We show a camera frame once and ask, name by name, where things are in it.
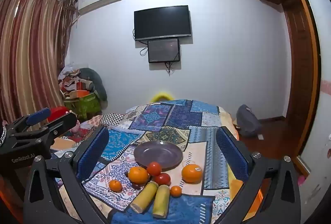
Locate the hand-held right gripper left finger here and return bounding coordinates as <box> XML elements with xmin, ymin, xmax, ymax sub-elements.
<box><xmin>23</xmin><ymin>124</ymin><xmax>112</xmax><ymax>224</ymax></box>

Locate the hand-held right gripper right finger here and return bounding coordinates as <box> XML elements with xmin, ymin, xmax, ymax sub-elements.
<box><xmin>215</xmin><ymin>126</ymin><xmax>302</xmax><ymax>224</ymax></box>

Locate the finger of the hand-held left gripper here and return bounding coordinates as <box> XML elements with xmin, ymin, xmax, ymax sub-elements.
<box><xmin>4</xmin><ymin>107</ymin><xmax>51</xmax><ymax>135</ymax></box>
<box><xmin>12</xmin><ymin>112</ymin><xmax>78</xmax><ymax>148</ymax></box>

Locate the small tangerine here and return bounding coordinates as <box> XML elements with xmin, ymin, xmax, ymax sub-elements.
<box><xmin>170</xmin><ymin>185</ymin><xmax>182</xmax><ymax>198</ymax></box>
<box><xmin>109</xmin><ymin>180</ymin><xmax>122</xmax><ymax>192</ymax></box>

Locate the large orange with sticker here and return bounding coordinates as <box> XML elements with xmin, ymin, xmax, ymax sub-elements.
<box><xmin>181</xmin><ymin>163</ymin><xmax>203</xmax><ymax>183</ymax></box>

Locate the red tomato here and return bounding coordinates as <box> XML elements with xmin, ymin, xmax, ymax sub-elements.
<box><xmin>146</xmin><ymin>161</ymin><xmax>162</xmax><ymax>176</ymax></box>
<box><xmin>155</xmin><ymin>173</ymin><xmax>171</xmax><ymax>186</ymax></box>

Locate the grey round plate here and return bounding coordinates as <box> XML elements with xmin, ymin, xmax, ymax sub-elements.
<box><xmin>134</xmin><ymin>141</ymin><xmax>183</xmax><ymax>169</ymax></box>

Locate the yellow sugarcane piece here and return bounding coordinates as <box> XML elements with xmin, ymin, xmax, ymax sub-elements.
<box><xmin>152</xmin><ymin>184</ymin><xmax>170</xmax><ymax>219</ymax></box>
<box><xmin>130</xmin><ymin>181</ymin><xmax>159</xmax><ymax>213</ymax></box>

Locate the red box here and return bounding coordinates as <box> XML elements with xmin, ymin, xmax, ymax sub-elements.
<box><xmin>48</xmin><ymin>107</ymin><xmax>71</xmax><ymax>122</ymax></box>

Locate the pink toy figure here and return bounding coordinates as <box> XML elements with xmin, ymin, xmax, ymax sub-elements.
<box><xmin>70</xmin><ymin>119</ymin><xmax>81</xmax><ymax>133</ymax></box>

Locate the grey bag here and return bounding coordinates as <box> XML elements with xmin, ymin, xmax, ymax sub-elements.
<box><xmin>236</xmin><ymin>104</ymin><xmax>262</xmax><ymax>137</ymax></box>

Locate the pile of household clutter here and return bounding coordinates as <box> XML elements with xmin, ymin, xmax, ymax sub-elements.
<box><xmin>58</xmin><ymin>64</ymin><xmax>97</xmax><ymax>99</ymax></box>

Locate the grey long pillow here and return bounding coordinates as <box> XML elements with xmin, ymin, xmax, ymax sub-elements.
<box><xmin>81</xmin><ymin>68</ymin><xmax>108</xmax><ymax>102</ymax></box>

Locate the striped brown curtain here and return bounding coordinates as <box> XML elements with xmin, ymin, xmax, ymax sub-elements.
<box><xmin>0</xmin><ymin>0</ymin><xmax>75</xmax><ymax>124</ymax></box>

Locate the blue patchwork tablecloth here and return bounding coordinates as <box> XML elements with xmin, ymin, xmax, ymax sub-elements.
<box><xmin>52</xmin><ymin>99</ymin><xmax>240</xmax><ymax>224</ymax></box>

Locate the yellow round object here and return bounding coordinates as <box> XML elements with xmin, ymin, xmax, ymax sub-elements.
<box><xmin>151</xmin><ymin>91</ymin><xmax>174</xmax><ymax>102</ymax></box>

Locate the small black monitor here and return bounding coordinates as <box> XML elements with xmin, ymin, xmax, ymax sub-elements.
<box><xmin>148</xmin><ymin>38</ymin><xmax>181</xmax><ymax>63</ymax></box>

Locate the wooden wardrobe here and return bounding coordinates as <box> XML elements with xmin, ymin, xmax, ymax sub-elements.
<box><xmin>243</xmin><ymin>0</ymin><xmax>322</xmax><ymax>158</ymax></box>

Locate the beaded chain strap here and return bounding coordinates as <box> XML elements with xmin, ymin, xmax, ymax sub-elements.
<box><xmin>0</xmin><ymin>125</ymin><xmax>7</xmax><ymax>147</ymax></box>

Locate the black wall television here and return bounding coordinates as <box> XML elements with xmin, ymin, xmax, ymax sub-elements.
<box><xmin>134</xmin><ymin>5</ymin><xmax>192</xmax><ymax>42</ymax></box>

